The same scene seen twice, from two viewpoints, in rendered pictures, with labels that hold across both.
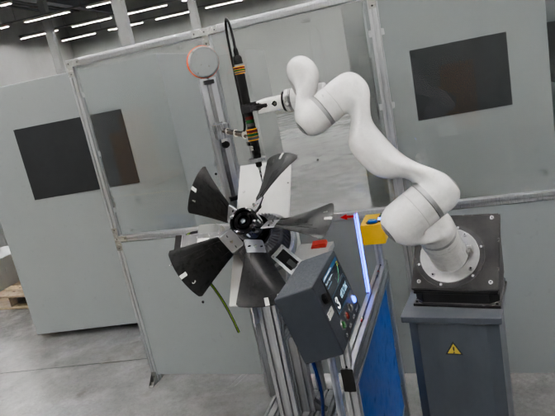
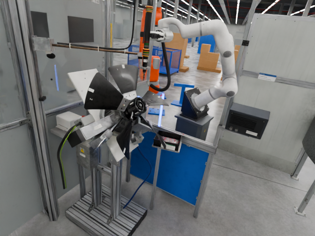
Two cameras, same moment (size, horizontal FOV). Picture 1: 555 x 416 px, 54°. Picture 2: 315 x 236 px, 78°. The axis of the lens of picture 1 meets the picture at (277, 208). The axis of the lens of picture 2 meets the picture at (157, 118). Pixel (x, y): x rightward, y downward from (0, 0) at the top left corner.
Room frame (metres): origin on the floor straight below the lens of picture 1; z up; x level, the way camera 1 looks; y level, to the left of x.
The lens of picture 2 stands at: (1.88, 1.34, 1.70)
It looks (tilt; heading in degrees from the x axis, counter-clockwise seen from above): 25 degrees down; 276
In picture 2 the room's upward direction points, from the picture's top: 7 degrees clockwise
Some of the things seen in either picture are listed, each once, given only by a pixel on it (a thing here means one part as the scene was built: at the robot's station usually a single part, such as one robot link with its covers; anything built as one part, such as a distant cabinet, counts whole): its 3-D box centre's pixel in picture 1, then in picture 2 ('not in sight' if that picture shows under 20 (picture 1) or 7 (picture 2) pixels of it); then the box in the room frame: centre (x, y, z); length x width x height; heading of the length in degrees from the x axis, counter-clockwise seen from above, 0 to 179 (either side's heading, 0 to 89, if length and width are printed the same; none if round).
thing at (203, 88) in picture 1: (243, 246); (41, 133); (2.84, 0.22, 0.90); 0.08 x 0.06 x 1.80; 105
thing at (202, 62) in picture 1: (202, 62); not in sight; (2.84, 0.22, 1.88); 0.16 x 0.07 x 0.16; 105
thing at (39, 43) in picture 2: (221, 130); (43, 44); (2.75, 0.20, 1.54); 0.10 x 0.07 x 0.09; 15
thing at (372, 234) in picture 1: (375, 229); not in sight; (2.30, -0.40, 1.02); 0.16 x 0.10 x 0.11; 160
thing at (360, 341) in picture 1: (369, 313); (168, 133); (1.93, -0.26, 0.82); 0.90 x 0.04 x 0.08; 160
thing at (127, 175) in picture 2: (396, 354); (129, 154); (2.33, -0.41, 0.39); 0.04 x 0.04 x 0.78; 70
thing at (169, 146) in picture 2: not in sight; (168, 140); (1.92, -0.09, 0.85); 0.22 x 0.17 x 0.07; 174
